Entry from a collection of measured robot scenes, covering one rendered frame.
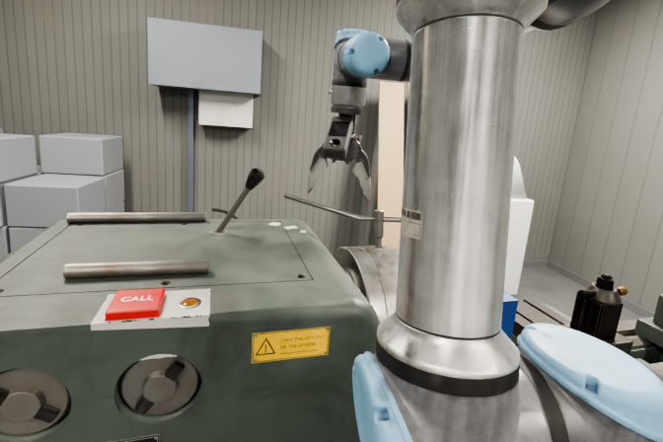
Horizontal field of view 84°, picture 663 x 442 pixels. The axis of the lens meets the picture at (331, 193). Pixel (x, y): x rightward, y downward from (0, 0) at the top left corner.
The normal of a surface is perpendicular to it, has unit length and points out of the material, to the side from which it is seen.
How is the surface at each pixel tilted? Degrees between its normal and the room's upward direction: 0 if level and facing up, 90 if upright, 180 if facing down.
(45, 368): 90
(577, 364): 8
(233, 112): 90
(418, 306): 85
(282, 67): 90
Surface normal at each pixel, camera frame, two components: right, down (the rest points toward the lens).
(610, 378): 0.20, -0.96
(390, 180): 0.20, -0.07
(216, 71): 0.18, 0.20
